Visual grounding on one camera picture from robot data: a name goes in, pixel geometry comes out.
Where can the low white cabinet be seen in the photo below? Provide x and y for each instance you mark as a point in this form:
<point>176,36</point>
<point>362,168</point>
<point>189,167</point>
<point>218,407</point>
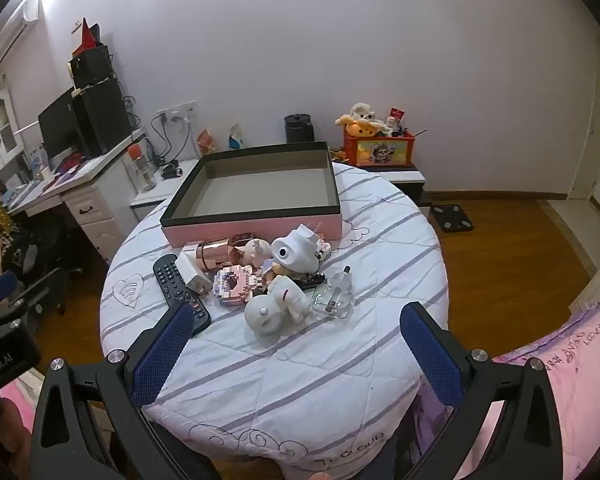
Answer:
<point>155,195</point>

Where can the shiny rose gold box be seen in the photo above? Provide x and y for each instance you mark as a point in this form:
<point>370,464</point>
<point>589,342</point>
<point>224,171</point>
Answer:
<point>215,255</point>

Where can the white air conditioner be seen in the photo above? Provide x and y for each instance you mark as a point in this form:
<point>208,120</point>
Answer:
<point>10,35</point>

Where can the black remote control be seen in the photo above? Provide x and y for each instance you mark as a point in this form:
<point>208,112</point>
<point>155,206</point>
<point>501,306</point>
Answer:
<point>172,277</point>

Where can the black box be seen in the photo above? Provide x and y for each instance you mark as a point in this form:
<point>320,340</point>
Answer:
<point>90,65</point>

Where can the white charger adapter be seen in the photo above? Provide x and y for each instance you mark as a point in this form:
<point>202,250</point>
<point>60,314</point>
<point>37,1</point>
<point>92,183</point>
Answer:
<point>192,272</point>

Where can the white rounded device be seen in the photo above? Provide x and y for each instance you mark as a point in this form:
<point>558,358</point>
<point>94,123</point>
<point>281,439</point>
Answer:
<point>292,250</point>

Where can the black office chair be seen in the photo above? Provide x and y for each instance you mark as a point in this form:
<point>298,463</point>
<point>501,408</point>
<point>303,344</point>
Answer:
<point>40,260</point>

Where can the orange toy box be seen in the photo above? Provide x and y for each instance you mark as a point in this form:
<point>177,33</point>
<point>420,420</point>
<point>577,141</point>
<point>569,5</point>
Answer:
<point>380,152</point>

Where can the pink box with dark rim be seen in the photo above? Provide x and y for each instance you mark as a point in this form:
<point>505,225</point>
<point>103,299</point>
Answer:
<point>220,227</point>

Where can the small black gadget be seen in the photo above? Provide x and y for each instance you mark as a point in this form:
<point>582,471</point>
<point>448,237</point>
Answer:
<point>171,170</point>

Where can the black bathroom scale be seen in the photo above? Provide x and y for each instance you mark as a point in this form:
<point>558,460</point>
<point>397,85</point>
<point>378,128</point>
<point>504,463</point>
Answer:
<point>450,217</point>

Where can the pig doll in blue dress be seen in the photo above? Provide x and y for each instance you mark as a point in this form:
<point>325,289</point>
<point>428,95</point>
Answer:
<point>252,251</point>

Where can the white low stand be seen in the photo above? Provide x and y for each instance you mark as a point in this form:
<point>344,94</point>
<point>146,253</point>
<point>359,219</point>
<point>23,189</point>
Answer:
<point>400,176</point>

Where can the red and white package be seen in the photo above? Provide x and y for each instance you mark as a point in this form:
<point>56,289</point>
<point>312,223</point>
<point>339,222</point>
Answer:
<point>396,119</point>

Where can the red triangular item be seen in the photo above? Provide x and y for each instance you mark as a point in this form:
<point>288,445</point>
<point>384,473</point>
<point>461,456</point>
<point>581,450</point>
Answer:
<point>87,37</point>

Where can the black computer monitor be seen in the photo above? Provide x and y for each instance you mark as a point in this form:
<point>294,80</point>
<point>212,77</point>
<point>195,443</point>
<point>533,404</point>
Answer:
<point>57,120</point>

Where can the clear bottle with orange cap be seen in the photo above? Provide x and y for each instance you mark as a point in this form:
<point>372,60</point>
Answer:
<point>142,170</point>

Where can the blue and white bag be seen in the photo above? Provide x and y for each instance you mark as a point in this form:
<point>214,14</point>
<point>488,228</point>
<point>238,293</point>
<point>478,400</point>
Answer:
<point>236,137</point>

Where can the white plush toy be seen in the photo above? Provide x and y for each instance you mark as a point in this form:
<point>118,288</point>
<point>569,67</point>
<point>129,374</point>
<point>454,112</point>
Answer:
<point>362,111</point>

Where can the white desk with drawers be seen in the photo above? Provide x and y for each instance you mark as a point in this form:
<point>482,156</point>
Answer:
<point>105,180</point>

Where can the yellow plush toy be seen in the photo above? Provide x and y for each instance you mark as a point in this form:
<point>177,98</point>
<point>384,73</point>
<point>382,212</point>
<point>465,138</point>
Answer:
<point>357,127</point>

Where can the small pink cat doll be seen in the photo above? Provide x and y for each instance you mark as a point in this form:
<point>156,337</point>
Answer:
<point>324,250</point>

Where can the white wall power strip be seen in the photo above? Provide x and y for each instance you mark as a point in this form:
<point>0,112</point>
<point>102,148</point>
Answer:
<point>180,110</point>

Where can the black round appliance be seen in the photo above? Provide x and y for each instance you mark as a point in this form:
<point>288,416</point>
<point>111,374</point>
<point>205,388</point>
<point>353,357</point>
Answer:
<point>299,130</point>

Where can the black computer tower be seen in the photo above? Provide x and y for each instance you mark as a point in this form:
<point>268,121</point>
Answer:
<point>100,115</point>

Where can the small black object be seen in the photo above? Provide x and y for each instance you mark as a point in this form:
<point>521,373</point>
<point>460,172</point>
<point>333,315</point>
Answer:
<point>310,281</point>

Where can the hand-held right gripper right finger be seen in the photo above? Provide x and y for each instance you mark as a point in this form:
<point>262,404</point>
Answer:
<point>432,355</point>

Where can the white striped quilt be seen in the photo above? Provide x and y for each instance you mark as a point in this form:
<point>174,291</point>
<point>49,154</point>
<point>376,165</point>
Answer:
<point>305,375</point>

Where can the pink packet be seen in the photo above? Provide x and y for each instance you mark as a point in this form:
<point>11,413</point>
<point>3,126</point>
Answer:
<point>237,285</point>

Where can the orange snack bag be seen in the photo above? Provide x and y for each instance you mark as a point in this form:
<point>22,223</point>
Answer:
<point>207,141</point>

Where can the clear glass perfume bottle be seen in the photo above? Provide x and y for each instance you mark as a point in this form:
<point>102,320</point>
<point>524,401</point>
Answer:
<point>332,300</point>

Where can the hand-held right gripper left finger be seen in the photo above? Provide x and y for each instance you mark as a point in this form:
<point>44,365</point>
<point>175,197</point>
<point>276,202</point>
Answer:
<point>162,355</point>

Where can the pink bed sheet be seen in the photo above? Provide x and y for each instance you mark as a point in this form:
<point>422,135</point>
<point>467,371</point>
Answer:
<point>570,360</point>

